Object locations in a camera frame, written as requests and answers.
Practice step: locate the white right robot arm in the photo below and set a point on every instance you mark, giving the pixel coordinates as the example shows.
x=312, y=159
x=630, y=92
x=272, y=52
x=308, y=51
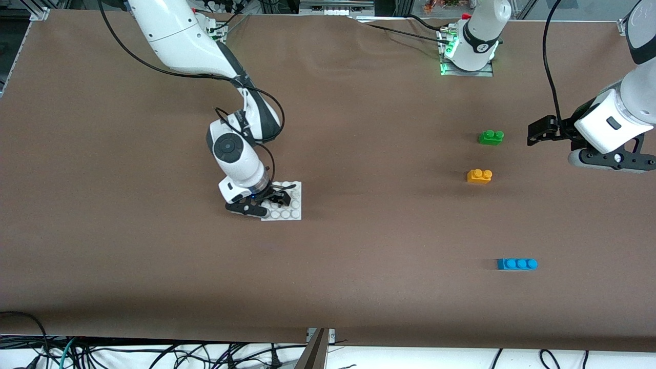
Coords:
x=174, y=31

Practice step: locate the brown table cover sheet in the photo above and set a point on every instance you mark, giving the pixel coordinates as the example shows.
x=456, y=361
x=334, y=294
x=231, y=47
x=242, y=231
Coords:
x=256, y=287

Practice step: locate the aluminium table corner bracket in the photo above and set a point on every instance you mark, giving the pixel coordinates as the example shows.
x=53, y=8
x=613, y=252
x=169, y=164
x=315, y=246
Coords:
x=40, y=14
x=622, y=26

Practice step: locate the small metal corner bracket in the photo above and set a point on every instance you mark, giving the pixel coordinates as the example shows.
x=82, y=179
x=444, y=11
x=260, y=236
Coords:
x=332, y=334

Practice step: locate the aluminium profile post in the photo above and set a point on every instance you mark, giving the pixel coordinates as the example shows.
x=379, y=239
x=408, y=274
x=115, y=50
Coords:
x=315, y=353

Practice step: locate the green two-stud block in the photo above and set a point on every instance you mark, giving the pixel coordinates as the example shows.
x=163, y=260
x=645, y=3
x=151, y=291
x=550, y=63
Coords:
x=490, y=138

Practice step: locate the orange toy pile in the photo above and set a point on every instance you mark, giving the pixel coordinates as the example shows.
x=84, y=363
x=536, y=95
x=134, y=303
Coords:
x=441, y=4

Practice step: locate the white studded base plate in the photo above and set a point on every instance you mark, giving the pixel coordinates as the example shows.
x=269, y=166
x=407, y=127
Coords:
x=292, y=212

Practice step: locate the yellow two-stud block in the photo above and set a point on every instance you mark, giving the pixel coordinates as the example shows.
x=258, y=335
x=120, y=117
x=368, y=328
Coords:
x=479, y=177

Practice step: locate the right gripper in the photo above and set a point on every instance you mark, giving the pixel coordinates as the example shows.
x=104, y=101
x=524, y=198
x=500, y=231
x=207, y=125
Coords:
x=272, y=193

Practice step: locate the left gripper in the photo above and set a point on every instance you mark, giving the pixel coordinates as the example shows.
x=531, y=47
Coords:
x=565, y=127

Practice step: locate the blue three-stud block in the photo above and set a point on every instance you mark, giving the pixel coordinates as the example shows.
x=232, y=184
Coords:
x=516, y=264

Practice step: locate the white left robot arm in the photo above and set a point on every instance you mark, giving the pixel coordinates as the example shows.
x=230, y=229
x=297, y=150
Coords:
x=482, y=36

